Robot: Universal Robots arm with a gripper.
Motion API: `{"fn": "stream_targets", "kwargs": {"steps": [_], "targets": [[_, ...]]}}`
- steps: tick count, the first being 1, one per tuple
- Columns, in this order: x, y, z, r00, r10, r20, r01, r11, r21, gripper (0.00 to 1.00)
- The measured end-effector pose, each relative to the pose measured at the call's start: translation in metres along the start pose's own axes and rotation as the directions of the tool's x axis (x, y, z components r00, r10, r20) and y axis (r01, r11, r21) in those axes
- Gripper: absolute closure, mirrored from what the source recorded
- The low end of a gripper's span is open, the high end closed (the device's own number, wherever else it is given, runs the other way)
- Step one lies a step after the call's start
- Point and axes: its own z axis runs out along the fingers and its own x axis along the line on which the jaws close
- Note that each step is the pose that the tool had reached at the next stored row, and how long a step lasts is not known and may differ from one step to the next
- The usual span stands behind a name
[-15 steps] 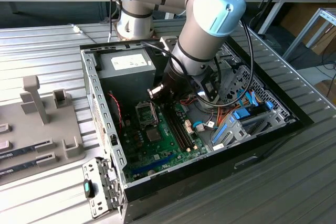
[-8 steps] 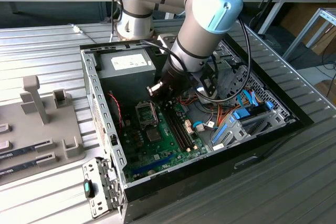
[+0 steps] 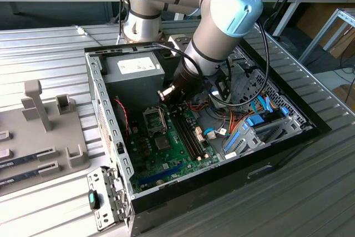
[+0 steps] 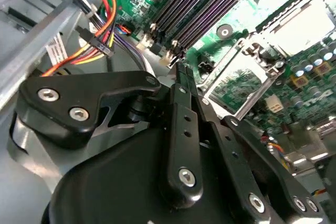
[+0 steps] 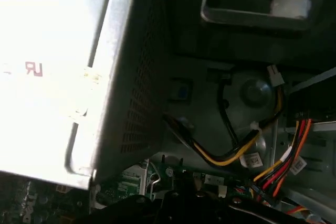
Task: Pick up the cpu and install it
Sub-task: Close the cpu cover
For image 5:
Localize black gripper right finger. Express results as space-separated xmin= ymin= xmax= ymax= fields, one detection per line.
xmin=188 ymin=173 xmax=313 ymax=224

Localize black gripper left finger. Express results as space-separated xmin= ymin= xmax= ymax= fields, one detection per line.
xmin=90 ymin=173 xmax=190 ymax=224

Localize green motherboard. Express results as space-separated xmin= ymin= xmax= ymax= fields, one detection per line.
xmin=0 ymin=159 xmax=266 ymax=224

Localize grey power supply unit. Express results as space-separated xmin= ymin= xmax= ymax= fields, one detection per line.
xmin=0 ymin=0 xmax=171 ymax=191

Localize wire locking lever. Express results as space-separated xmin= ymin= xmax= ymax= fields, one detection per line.
xmin=149 ymin=167 xmax=162 ymax=199

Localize red orange power wires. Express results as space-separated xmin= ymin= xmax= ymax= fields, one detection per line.
xmin=251 ymin=118 xmax=314 ymax=206

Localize yellow black power wires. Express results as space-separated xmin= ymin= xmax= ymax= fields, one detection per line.
xmin=164 ymin=65 xmax=286 ymax=167

